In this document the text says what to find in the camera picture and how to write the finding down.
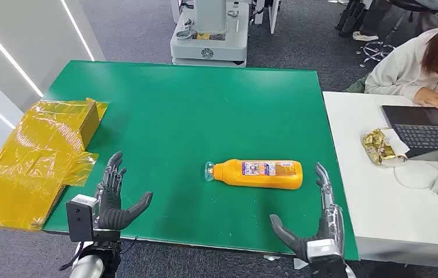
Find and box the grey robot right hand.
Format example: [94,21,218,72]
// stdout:
[269,162,345,263]

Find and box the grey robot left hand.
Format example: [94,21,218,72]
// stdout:
[95,151,154,231]

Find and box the orange detergent bottle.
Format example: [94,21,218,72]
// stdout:
[204,159,304,191]

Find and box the white table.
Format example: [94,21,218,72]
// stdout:
[322,91,438,272]

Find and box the yellow taped cardboard box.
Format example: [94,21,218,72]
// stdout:
[0,98,109,231]

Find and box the gold foil snack wrapper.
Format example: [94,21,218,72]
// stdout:
[361,127,411,168]

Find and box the green table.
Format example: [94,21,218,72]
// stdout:
[42,60,360,262]

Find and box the dark grey laptop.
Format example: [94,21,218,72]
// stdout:
[381,104,438,163]

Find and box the person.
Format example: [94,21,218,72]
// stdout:
[364,11,438,112]
[352,0,438,42]

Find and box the white furniture panel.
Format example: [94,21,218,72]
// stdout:
[253,0,282,36]

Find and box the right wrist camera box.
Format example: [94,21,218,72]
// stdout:
[306,238,349,278]

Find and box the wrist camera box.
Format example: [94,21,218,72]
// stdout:
[306,238,349,278]
[65,194,99,243]

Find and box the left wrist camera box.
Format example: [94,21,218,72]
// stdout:
[65,194,99,243]

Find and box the white charger cable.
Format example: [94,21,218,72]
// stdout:
[393,161,438,191]

